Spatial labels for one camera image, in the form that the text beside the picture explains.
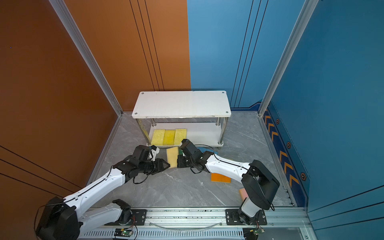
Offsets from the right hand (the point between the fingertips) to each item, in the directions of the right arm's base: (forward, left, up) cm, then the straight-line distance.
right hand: (175, 162), depth 82 cm
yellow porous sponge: (+20, -1, -2) cm, 20 cm away
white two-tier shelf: (+13, -16, +24) cm, 32 cm away
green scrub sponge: (+6, -2, 0) cm, 7 cm away
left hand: (-2, +4, 0) cm, 4 cm away
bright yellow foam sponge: (+18, +6, -1) cm, 19 cm away
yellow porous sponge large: (+19, +14, -2) cm, 24 cm away
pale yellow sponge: (+4, +2, 0) cm, 4 cm away
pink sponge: (-14, -37, -9) cm, 40 cm away
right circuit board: (-31, -38, -13) cm, 51 cm away
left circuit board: (-31, +24, -11) cm, 40 cm away
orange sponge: (-5, -24, -9) cm, 26 cm away
